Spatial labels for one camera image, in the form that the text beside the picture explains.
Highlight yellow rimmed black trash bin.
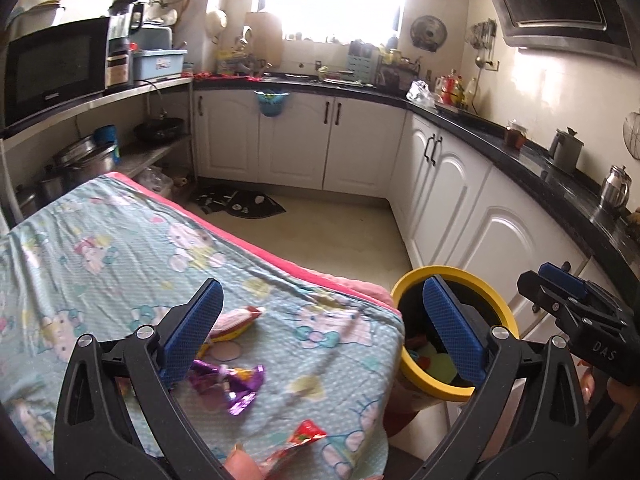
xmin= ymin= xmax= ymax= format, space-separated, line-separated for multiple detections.
xmin=390 ymin=266 xmax=520 ymax=413

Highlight black kitchen countertop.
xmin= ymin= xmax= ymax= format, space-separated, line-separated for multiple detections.
xmin=193 ymin=77 xmax=639 ymax=307

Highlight white kitchen cabinets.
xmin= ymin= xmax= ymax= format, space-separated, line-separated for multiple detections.
xmin=192 ymin=90 xmax=620 ymax=335

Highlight second operator hand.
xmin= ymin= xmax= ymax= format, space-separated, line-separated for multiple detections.
xmin=580 ymin=362 xmax=639 ymax=445

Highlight operator hand under gripper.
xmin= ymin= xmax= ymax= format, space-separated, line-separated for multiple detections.
xmin=224 ymin=444 xmax=265 ymax=480

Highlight pink yellow snack packet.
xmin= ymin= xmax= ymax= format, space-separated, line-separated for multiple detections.
xmin=196 ymin=306 xmax=266 ymax=359

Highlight purple foil candy wrapper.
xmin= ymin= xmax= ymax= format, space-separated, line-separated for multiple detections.
xmin=188 ymin=360 xmax=266 ymax=416

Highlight steel kettle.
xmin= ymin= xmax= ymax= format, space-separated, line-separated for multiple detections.
xmin=599 ymin=165 xmax=632 ymax=212

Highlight Hello Kitty patterned tablecloth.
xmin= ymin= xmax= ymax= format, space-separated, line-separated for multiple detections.
xmin=1 ymin=174 xmax=405 ymax=479

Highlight grey metal pitcher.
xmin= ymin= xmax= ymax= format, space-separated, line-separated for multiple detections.
xmin=548 ymin=127 xmax=584 ymax=174

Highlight black floor mat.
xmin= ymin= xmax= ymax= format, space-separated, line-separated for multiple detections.
xmin=193 ymin=184 xmax=285 ymax=219

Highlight red foil snack wrapper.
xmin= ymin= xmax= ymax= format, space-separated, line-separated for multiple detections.
xmin=259 ymin=419 xmax=328 ymax=478

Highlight brown glass jar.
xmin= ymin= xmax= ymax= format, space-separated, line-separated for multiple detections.
xmin=503 ymin=119 xmax=527 ymax=151

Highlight metal shelf rack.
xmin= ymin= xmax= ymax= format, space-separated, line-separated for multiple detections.
xmin=1 ymin=77 xmax=194 ymax=202

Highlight stainless steel pot stack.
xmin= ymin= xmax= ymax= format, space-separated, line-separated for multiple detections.
xmin=38 ymin=136 xmax=118 ymax=203

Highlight black wok pan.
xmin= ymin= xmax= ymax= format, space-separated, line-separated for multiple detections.
xmin=134 ymin=117 xmax=186 ymax=145

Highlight red condiment bottles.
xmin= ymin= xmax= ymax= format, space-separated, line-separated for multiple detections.
xmin=435 ymin=70 xmax=464 ymax=108

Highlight blue hanging sink basket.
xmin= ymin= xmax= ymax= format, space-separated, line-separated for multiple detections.
xmin=255 ymin=91 xmax=290 ymax=118

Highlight black range hood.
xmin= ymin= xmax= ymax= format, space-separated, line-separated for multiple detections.
xmin=491 ymin=0 xmax=639 ymax=67

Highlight blue plastic storage box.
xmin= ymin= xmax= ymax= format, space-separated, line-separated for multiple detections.
xmin=132 ymin=49 xmax=188 ymax=81

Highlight black microwave oven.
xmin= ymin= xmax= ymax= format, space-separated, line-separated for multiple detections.
xmin=3 ymin=18 xmax=110 ymax=127

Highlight wooden cutting board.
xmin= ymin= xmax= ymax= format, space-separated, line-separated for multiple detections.
xmin=244 ymin=12 xmax=284 ymax=67

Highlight black blender jug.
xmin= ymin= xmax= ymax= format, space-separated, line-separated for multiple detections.
xmin=108 ymin=0 xmax=144 ymax=40

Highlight wall ventilation fan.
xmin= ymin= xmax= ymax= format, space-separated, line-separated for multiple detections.
xmin=410 ymin=15 xmax=448 ymax=52

